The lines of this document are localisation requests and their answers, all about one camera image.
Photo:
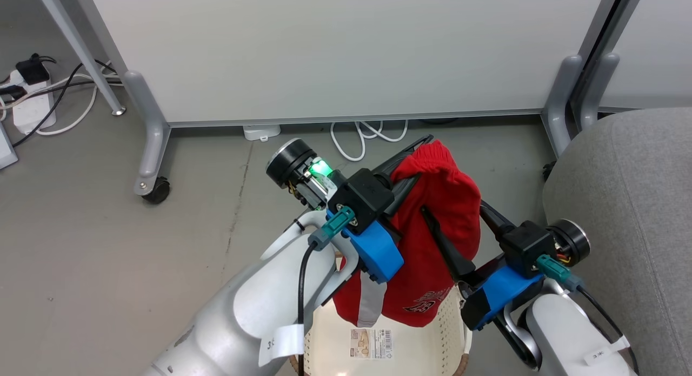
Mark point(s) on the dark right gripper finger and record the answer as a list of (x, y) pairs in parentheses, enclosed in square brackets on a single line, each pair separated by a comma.
[(493, 219), (446, 246)]

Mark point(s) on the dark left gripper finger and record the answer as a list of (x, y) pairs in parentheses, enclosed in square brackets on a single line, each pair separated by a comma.
[(403, 155), (403, 189)]

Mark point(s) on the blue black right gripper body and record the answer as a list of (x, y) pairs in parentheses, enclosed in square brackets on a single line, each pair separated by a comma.
[(505, 292)]

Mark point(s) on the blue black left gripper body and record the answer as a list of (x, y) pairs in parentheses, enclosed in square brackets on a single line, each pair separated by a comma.
[(378, 251)]

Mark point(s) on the red white garment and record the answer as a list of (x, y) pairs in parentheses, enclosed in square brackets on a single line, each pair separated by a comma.
[(438, 203)]

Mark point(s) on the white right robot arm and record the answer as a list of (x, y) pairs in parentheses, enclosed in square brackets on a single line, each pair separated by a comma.
[(562, 338)]

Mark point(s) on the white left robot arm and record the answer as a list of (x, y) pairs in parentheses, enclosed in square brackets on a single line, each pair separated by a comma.
[(243, 316)]

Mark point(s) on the grey fabric sofa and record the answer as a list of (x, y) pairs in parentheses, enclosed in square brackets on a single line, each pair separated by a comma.
[(638, 213)]

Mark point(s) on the black caster wheel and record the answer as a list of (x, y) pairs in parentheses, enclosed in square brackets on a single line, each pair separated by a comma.
[(548, 171)]

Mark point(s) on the white plastic laundry basket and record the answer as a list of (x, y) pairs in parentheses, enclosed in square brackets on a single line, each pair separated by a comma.
[(432, 349)]

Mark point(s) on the wide white partition panel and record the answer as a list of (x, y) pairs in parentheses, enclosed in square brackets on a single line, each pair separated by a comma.
[(351, 46)]

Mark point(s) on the small white plastic box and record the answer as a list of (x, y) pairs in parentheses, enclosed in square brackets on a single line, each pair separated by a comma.
[(261, 132)]

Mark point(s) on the narrow white partition panel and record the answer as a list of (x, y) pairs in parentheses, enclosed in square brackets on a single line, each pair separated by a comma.
[(654, 40)]

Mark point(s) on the grey partition leg with caster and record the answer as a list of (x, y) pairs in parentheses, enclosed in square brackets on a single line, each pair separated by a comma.
[(151, 138)]

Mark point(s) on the slanted grey metal table leg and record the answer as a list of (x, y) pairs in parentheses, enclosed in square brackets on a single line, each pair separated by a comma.
[(81, 51)]

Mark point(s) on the white power strip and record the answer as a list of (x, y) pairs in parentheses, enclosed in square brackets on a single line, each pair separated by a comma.
[(32, 111)]

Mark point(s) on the black power adapter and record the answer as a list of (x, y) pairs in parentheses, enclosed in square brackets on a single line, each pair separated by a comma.
[(32, 70)]

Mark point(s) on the white grey flat box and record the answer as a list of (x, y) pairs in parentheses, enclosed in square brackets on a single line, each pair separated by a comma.
[(6, 147)]

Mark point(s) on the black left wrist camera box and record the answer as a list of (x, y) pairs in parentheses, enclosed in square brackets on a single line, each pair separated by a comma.
[(362, 200)]

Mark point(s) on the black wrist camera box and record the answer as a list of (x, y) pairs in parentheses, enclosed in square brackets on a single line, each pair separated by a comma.
[(362, 200), (527, 246)]

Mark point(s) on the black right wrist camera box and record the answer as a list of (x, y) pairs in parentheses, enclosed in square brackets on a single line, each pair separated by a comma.
[(527, 246)]

